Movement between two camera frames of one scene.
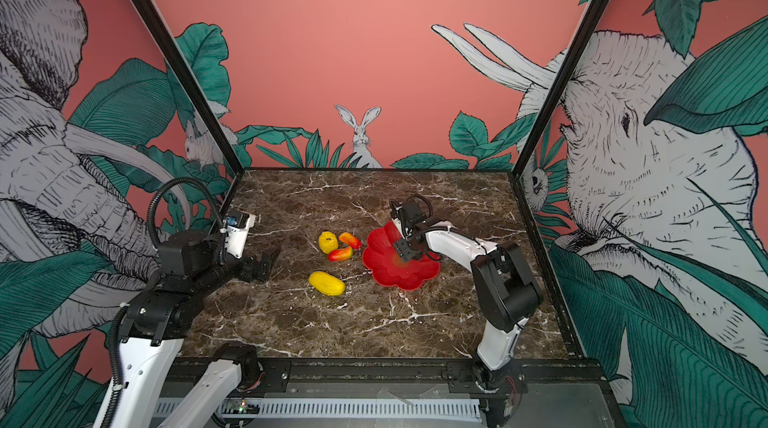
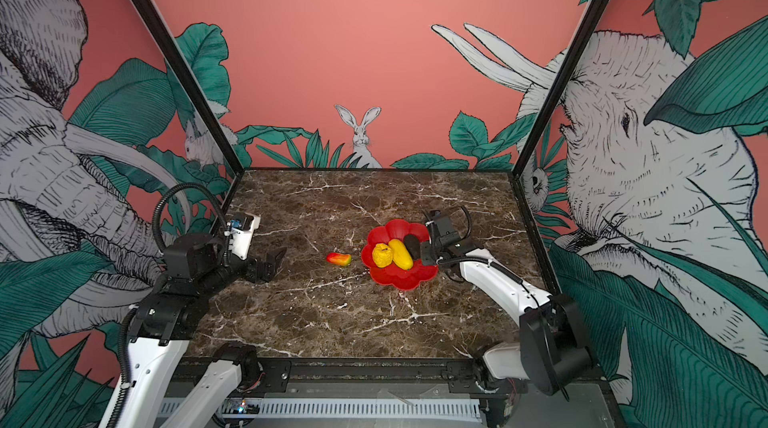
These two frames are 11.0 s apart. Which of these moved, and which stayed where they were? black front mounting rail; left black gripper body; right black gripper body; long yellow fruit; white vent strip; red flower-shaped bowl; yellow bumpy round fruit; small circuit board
Moved: right black gripper body; long yellow fruit; yellow bumpy round fruit
Stayed: red flower-shaped bowl; black front mounting rail; white vent strip; left black gripper body; small circuit board
